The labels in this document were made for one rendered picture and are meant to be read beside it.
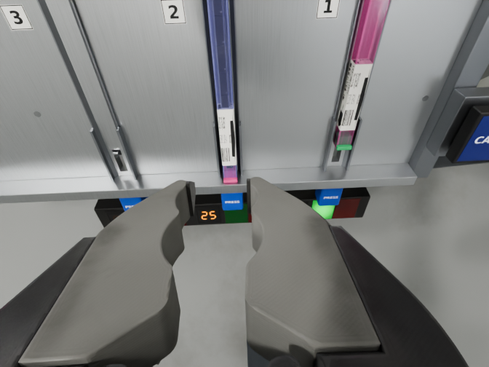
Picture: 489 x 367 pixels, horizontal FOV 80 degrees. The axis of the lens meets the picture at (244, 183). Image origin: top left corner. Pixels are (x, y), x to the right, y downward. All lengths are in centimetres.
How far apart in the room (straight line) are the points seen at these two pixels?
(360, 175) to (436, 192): 93
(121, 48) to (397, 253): 109
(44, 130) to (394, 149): 34
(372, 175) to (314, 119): 9
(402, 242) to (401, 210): 12
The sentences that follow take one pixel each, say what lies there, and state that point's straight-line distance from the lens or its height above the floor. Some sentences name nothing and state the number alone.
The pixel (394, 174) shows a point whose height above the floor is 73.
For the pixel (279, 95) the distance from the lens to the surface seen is 27.
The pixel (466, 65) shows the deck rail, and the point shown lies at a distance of 30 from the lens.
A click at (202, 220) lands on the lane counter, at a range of 38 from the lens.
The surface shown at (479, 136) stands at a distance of 31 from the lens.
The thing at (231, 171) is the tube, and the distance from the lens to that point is 29.
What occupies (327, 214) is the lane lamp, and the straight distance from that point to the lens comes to 40.
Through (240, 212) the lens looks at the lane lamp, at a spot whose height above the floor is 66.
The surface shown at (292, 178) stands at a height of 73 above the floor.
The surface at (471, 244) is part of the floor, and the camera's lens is 133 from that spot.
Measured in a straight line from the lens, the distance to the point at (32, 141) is 34.
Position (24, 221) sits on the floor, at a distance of 128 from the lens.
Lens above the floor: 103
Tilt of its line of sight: 89 degrees down
